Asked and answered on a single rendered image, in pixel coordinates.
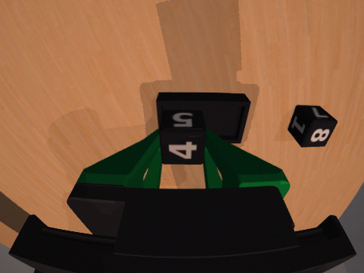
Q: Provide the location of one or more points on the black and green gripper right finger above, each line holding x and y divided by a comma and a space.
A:
238, 167

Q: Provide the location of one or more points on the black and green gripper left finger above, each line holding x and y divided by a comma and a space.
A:
128, 166

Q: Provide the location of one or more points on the black rectangular tray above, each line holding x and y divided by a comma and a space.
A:
225, 114

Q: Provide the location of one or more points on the black number cube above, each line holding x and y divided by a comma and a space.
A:
311, 126
182, 137

